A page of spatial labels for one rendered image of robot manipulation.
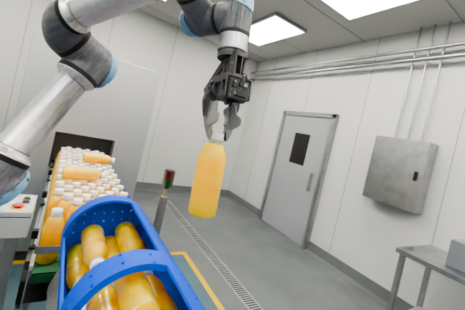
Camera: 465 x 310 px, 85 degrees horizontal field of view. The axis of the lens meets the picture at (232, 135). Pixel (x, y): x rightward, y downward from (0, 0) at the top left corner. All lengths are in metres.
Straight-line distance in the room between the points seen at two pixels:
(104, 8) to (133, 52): 4.67
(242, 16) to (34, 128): 0.61
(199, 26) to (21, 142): 0.55
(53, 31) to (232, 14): 0.47
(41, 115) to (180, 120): 4.84
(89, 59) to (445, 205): 3.51
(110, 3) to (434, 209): 3.54
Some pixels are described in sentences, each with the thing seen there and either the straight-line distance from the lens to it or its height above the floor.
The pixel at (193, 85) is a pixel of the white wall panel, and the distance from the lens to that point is 5.69.
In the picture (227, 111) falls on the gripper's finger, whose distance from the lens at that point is 0.64.
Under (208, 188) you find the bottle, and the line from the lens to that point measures 0.62.
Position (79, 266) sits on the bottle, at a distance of 0.95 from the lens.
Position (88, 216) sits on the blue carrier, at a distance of 1.08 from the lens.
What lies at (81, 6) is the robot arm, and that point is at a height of 1.78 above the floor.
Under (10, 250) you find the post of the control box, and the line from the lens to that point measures 1.40.
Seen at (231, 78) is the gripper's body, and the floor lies 1.68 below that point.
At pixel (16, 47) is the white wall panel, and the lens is 5.39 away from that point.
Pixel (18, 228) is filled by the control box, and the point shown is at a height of 1.04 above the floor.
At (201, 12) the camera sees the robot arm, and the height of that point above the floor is 1.83.
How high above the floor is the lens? 1.56
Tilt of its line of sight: 1 degrees down
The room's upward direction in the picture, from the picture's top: 13 degrees clockwise
